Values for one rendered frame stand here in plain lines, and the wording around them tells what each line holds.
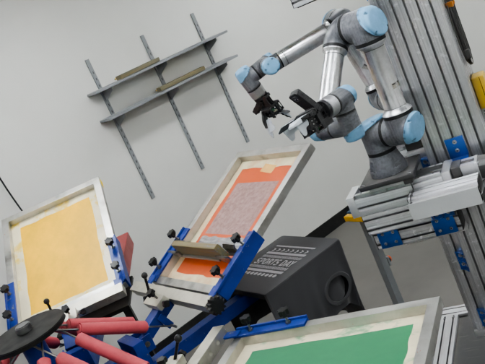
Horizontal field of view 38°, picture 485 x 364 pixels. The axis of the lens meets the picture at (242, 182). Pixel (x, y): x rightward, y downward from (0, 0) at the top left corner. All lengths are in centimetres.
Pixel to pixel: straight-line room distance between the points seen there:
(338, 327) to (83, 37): 325
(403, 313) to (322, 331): 31
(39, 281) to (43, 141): 148
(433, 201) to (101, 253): 171
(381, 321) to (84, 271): 167
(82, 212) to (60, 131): 123
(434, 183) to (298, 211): 323
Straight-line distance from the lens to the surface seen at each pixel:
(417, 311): 238
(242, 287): 318
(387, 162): 278
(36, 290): 364
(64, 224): 383
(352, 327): 247
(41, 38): 501
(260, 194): 313
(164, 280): 320
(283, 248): 341
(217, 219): 327
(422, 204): 268
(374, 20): 260
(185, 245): 310
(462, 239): 308
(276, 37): 595
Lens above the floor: 210
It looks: 13 degrees down
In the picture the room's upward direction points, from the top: 24 degrees counter-clockwise
